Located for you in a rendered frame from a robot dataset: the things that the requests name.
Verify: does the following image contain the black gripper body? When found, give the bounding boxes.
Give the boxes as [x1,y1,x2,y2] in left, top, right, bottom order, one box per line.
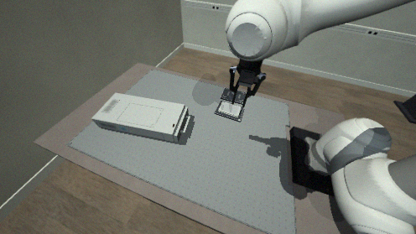
[237,59,263,76]

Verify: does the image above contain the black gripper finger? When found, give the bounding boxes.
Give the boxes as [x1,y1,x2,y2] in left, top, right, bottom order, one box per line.
[229,66,239,104]
[242,72,266,107]

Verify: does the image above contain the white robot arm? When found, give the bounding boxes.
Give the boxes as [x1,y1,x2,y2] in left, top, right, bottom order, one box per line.
[225,0,416,234]

